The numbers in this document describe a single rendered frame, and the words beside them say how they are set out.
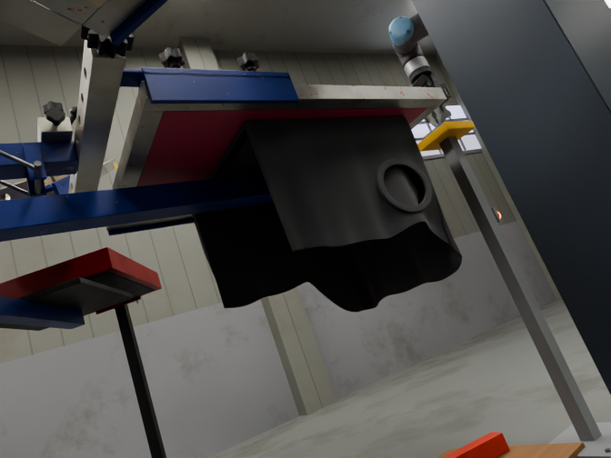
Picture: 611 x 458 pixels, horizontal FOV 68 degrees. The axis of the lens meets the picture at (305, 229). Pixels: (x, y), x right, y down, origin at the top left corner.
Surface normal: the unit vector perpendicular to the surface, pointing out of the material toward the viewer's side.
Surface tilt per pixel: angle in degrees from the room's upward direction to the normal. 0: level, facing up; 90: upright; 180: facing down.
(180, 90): 90
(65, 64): 90
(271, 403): 90
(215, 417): 90
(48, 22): 180
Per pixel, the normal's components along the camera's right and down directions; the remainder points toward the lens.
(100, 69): 0.34, 0.91
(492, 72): -0.84, 0.18
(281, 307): 0.42, -0.38
